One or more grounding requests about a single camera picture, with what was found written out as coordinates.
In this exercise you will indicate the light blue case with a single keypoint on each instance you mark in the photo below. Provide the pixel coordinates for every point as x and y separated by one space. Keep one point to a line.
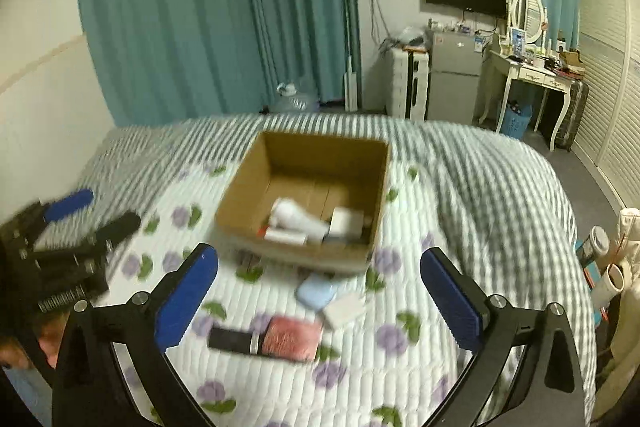
316 292

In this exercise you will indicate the small white box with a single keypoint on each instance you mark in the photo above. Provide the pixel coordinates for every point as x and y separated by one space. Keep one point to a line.
346 222

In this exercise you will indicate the white louvred wardrobe doors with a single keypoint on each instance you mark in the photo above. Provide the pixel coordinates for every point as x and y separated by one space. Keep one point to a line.
607 82

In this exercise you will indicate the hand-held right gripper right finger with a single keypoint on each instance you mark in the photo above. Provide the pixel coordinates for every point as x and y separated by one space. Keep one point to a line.
452 302

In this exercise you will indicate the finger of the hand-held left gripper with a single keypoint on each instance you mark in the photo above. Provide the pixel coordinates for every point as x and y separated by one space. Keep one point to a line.
117 229
67 204

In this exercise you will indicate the white cylindrical container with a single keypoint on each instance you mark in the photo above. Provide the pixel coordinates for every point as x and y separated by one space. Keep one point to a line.
596 244

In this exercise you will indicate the white rectangular box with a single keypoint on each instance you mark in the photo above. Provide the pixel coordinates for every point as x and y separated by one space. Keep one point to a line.
344 311

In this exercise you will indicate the white dressing table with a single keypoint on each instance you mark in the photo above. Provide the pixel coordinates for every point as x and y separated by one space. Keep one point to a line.
525 74

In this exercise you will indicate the dark suitcase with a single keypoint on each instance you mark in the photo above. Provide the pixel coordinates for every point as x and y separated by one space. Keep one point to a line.
574 112

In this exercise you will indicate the grey checked blanket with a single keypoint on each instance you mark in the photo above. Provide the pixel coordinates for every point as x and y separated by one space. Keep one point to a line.
490 187

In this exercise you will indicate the blue laundry basket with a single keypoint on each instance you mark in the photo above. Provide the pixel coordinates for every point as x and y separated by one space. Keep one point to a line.
515 122

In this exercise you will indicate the clear water jug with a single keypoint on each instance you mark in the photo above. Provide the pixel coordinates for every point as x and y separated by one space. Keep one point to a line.
295 99

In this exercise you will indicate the floral quilted bedspread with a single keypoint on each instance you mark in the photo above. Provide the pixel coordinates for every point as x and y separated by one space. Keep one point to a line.
280 387

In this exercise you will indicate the brown cardboard box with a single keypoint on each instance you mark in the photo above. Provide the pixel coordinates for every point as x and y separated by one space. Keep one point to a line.
305 187

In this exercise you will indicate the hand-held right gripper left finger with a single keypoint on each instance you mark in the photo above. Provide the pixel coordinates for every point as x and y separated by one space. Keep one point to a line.
182 302

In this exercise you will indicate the cream padded jacket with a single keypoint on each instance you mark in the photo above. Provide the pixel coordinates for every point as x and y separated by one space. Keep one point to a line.
627 247

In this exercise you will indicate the white standing pole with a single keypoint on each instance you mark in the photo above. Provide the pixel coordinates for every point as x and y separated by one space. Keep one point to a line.
349 57

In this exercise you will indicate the person's left hand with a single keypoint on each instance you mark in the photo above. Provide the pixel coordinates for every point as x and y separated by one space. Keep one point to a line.
52 339

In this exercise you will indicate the white plastic bottle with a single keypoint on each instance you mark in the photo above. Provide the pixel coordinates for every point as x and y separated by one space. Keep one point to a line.
300 217

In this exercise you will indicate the red and white tube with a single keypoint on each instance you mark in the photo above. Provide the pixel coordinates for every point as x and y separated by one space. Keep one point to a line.
285 237

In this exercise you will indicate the blue picture frame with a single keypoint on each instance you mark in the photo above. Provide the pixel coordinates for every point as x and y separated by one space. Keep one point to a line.
518 41

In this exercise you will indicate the oval white-framed mirror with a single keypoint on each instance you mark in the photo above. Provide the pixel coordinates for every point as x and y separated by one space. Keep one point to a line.
530 14

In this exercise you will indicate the silver fridge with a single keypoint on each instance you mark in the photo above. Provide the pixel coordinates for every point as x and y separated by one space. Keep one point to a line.
455 77

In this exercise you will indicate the wide teal curtain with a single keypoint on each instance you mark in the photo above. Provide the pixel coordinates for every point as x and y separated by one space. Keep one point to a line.
190 7

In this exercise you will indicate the small cardboard box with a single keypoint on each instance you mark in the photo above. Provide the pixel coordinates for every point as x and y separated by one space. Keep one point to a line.
571 62

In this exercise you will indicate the white drawer cabinet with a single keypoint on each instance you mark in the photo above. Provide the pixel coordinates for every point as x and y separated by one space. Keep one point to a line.
400 82

